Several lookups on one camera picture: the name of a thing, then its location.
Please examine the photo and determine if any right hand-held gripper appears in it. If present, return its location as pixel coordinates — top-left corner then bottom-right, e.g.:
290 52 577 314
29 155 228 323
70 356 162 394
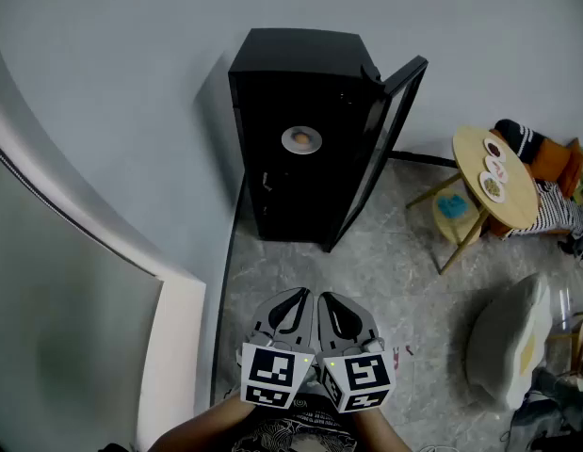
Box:
314 292 398 414

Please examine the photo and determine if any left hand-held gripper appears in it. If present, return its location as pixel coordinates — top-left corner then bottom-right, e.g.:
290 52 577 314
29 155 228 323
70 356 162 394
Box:
236 287 316 412

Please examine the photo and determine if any white round plate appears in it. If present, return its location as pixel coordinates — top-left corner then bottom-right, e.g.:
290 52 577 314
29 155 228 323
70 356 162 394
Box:
280 124 324 155

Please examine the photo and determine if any black mini fridge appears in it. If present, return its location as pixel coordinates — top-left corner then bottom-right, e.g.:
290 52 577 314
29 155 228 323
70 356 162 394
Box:
227 27 429 253

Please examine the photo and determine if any person's right forearm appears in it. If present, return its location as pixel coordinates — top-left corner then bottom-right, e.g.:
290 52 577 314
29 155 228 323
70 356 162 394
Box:
350 405 414 452

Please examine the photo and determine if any plate with green food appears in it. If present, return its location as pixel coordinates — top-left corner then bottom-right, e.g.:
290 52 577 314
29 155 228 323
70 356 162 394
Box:
478 170 507 204

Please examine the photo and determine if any plate with pink food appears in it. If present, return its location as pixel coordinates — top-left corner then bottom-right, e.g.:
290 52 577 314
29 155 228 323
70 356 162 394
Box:
483 154 510 185

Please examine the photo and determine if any plate with dark food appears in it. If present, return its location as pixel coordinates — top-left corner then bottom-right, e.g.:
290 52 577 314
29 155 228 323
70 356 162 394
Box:
482 137 508 164

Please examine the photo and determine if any person's black patterned shirt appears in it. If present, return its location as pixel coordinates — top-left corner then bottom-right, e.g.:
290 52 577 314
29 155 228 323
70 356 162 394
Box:
229 393 364 452

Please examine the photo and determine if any blue cloth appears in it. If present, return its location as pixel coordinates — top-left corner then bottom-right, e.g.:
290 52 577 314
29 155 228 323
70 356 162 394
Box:
436 193 470 219

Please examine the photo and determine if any round wooden side table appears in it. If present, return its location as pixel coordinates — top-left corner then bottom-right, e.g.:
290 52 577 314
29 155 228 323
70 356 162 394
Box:
405 124 540 276

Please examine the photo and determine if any grey door panel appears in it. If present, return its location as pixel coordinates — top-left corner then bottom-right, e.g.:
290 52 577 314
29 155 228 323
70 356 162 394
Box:
0 134 165 452

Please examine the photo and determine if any black and white striped blanket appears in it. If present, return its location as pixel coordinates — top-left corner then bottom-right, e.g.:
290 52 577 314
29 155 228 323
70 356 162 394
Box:
505 179 583 239

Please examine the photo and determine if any black pillow with white stripes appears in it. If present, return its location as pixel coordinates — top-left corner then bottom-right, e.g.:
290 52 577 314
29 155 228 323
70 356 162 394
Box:
494 119 549 164

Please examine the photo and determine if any orange sofa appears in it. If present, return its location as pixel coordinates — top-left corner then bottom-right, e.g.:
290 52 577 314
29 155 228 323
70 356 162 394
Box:
488 127 583 239

